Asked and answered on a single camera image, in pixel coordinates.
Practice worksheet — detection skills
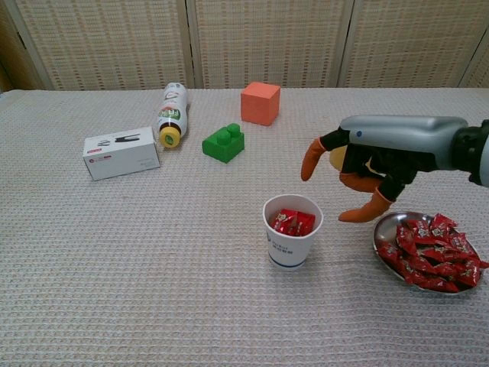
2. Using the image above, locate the white stapler box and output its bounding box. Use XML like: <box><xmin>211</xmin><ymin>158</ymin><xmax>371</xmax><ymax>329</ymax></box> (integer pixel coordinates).
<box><xmin>82</xmin><ymin>126</ymin><xmax>161</xmax><ymax>182</ymax></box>

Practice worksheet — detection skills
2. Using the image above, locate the pile of red candies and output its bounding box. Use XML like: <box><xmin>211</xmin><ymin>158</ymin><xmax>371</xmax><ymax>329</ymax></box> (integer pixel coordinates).
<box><xmin>377</xmin><ymin>213</ymin><xmax>489</xmax><ymax>294</ymax></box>

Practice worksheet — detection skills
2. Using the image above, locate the oval steel plate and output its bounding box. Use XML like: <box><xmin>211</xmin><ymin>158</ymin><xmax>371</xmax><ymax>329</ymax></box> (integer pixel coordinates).
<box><xmin>373</xmin><ymin>211</ymin><xmax>481</xmax><ymax>294</ymax></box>

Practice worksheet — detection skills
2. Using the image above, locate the green toy building block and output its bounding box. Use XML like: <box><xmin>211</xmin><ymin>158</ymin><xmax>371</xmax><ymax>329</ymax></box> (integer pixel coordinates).
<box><xmin>201</xmin><ymin>122</ymin><xmax>246</xmax><ymax>165</ymax></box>

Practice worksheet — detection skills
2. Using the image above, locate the beige woven tablecloth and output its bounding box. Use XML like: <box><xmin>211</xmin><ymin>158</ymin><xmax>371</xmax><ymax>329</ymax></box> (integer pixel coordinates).
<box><xmin>0</xmin><ymin>87</ymin><xmax>489</xmax><ymax>367</ymax></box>

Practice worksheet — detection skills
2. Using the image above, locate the woven folding screen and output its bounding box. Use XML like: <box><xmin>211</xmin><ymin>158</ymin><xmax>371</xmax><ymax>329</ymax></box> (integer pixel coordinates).
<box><xmin>0</xmin><ymin>0</ymin><xmax>489</xmax><ymax>92</ymax></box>

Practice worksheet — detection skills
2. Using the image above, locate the white paper cup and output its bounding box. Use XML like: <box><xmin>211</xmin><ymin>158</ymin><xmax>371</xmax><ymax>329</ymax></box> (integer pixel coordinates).
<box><xmin>261</xmin><ymin>193</ymin><xmax>325</xmax><ymax>272</ymax></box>

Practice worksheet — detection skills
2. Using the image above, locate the yellow capped drink bottle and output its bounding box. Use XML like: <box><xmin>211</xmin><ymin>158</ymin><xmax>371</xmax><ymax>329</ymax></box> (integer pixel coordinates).
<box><xmin>153</xmin><ymin>82</ymin><xmax>190</xmax><ymax>150</ymax></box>

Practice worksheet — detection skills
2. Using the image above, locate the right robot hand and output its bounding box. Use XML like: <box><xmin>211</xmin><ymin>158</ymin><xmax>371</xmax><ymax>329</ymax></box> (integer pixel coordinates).
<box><xmin>300</xmin><ymin>115</ymin><xmax>469</xmax><ymax>223</ymax></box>

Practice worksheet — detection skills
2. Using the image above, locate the yellow packing tape roll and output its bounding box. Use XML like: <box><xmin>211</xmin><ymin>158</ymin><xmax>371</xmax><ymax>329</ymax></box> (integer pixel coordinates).
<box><xmin>329</xmin><ymin>145</ymin><xmax>349</xmax><ymax>172</ymax></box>

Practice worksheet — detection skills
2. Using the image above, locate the red candy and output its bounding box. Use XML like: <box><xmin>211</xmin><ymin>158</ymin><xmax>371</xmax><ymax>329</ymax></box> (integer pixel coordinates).
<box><xmin>269</xmin><ymin>208</ymin><xmax>297</xmax><ymax>232</ymax></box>
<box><xmin>293</xmin><ymin>211</ymin><xmax>317</xmax><ymax>235</ymax></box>

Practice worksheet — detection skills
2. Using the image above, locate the orange foam cube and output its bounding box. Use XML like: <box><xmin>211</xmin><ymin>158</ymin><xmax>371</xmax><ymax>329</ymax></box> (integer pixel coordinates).
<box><xmin>240</xmin><ymin>81</ymin><xmax>281</xmax><ymax>127</ymax></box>

